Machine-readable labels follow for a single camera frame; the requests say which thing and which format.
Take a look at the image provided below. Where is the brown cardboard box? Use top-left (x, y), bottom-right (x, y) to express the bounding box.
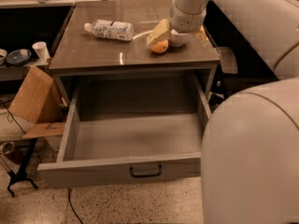
top-left (9, 66), bottom-right (65, 139)

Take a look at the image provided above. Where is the black office chair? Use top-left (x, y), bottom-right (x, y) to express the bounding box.
top-left (204, 1), bottom-right (278, 111)

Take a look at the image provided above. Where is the orange fruit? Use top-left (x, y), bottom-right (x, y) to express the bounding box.
top-left (150, 40), bottom-right (168, 54)

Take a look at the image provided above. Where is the low side shelf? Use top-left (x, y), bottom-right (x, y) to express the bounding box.
top-left (0, 60), bottom-right (50, 81)

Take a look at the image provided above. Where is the clear plastic water bottle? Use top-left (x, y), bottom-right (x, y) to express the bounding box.
top-left (84, 20), bottom-right (135, 41)

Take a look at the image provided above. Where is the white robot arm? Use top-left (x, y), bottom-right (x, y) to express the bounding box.
top-left (168, 0), bottom-right (299, 224)

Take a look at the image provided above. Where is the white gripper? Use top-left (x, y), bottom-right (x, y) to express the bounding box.
top-left (147, 0), bottom-right (207, 47)

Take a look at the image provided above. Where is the grey drawer cabinet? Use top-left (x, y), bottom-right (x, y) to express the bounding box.
top-left (50, 0), bottom-right (219, 103)

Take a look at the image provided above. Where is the black metal stand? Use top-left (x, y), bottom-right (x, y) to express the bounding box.
top-left (0, 138), bottom-right (37, 197)

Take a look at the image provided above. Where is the white paper cup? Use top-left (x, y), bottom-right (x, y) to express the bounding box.
top-left (32, 41), bottom-right (50, 61)

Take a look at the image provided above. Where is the black floor cable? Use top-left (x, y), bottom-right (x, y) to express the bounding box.
top-left (67, 188), bottom-right (84, 224)

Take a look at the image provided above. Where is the round metal can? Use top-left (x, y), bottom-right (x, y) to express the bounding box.
top-left (0, 142), bottom-right (23, 164)

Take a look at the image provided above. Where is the open grey top drawer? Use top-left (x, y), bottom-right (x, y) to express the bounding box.
top-left (38, 74), bottom-right (210, 188)

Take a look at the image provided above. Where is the dark blue plate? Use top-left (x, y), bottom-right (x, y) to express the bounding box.
top-left (6, 49), bottom-right (32, 66)

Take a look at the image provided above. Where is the black drawer handle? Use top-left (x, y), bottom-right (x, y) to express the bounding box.
top-left (129, 164), bottom-right (163, 178)

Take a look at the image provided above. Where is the white bowl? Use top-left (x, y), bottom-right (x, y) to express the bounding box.
top-left (169, 30), bottom-right (192, 47)

